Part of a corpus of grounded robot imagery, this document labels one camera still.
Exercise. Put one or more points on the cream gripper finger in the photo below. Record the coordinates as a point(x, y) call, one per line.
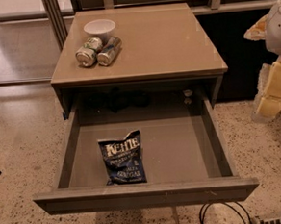
point(268, 99)
point(257, 31)

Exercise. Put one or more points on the blue Kettle chip bag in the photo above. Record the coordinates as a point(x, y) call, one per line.
point(122, 158)

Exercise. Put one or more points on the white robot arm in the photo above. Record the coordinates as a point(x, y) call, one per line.
point(273, 38)

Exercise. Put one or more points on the white bowl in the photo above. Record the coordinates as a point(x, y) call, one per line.
point(101, 28)

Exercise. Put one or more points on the blue silver soda can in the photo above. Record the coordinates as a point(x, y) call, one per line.
point(109, 51)

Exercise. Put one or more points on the green soda can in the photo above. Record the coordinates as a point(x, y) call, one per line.
point(87, 54)

